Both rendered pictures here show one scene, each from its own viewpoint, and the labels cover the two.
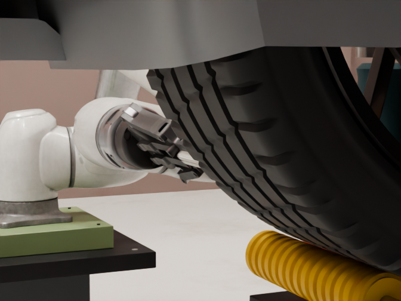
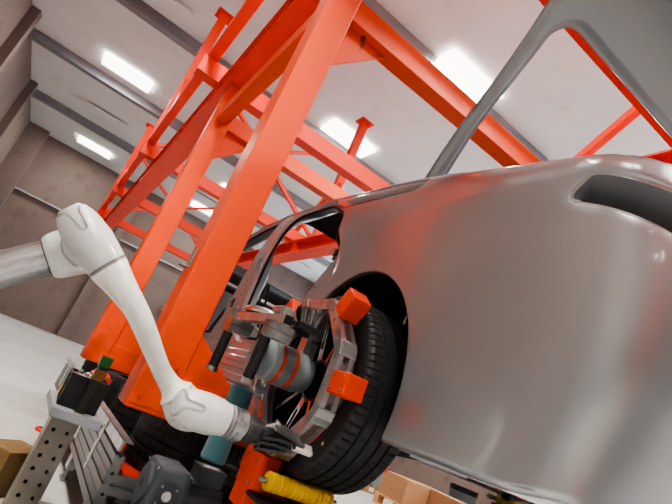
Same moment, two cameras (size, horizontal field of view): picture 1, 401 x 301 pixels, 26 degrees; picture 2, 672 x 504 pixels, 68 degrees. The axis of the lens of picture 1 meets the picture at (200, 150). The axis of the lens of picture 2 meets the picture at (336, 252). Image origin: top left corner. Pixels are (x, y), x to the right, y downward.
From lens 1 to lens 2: 199 cm
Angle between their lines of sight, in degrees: 94
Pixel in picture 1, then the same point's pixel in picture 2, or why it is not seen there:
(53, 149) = not seen: outside the picture
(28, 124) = not seen: outside the picture
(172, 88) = (360, 443)
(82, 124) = (218, 412)
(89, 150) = (218, 428)
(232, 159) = (359, 466)
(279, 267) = (294, 489)
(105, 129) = (245, 423)
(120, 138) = (258, 431)
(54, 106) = not seen: outside the picture
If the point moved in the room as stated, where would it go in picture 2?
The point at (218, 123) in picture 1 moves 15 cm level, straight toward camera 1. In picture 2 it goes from (372, 458) to (417, 477)
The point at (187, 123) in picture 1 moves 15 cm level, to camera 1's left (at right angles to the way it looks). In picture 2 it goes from (351, 452) to (361, 458)
